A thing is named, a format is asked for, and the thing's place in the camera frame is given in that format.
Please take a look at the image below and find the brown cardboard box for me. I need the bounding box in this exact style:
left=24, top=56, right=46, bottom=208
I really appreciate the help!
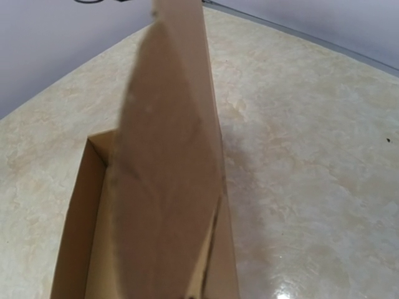
left=50, top=1, right=239, bottom=298

